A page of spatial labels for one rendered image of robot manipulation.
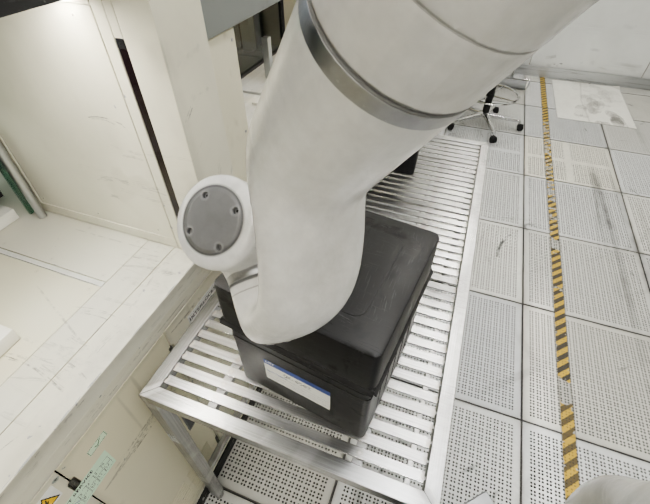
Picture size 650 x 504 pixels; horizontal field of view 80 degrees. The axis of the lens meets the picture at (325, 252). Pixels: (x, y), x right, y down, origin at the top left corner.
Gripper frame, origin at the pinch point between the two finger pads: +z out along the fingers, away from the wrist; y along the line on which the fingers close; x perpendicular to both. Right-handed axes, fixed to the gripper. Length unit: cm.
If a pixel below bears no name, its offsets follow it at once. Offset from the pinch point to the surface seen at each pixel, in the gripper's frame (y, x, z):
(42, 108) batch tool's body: 64, -7, -7
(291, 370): 0.9, 22.4, 4.3
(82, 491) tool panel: 29, 58, -3
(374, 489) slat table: -18.8, 36.3, 9.0
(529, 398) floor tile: -59, 33, 119
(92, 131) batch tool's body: 53, -6, -4
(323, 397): -5.5, 25.1, 6.9
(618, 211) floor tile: -91, -75, 227
